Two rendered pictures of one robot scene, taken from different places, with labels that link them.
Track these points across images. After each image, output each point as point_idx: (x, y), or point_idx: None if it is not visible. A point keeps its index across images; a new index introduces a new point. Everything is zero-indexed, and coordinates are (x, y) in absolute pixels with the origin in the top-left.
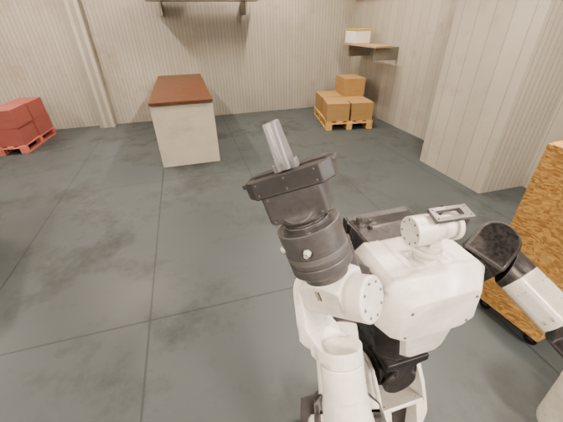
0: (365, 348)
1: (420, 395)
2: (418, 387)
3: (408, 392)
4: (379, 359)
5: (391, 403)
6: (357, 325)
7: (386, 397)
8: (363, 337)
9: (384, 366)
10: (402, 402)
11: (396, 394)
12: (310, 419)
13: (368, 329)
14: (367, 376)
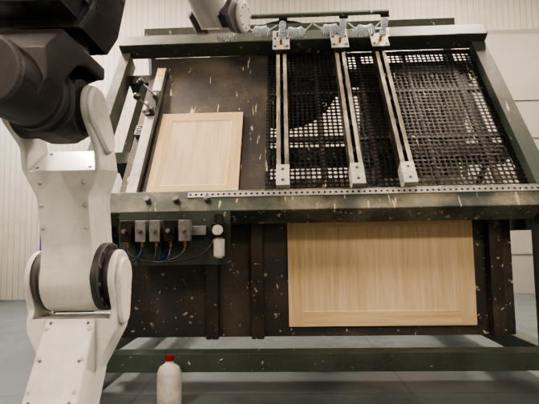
0: (76, 86)
1: (46, 154)
2: (42, 144)
3: (48, 159)
4: (97, 70)
5: (86, 155)
6: (67, 48)
7: (79, 161)
8: (78, 61)
9: (101, 72)
10: (74, 153)
11: (64, 160)
12: (242, 0)
13: (118, 4)
14: (106, 107)
